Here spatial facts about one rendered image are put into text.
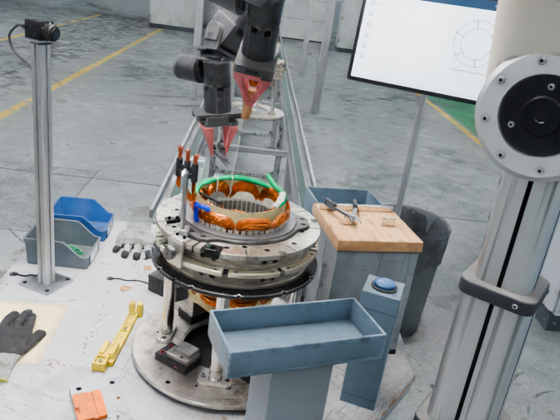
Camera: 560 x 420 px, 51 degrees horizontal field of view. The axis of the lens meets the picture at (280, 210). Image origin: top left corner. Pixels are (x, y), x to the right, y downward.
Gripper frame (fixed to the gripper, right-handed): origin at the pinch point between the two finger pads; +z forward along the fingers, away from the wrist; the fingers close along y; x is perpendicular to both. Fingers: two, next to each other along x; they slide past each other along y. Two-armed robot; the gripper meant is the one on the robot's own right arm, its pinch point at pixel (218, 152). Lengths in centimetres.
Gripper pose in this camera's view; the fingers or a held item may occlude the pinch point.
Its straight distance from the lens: 128.2
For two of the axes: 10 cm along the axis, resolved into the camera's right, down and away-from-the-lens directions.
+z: -0.2, 9.1, 4.1
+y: -9.5, 1.1, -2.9
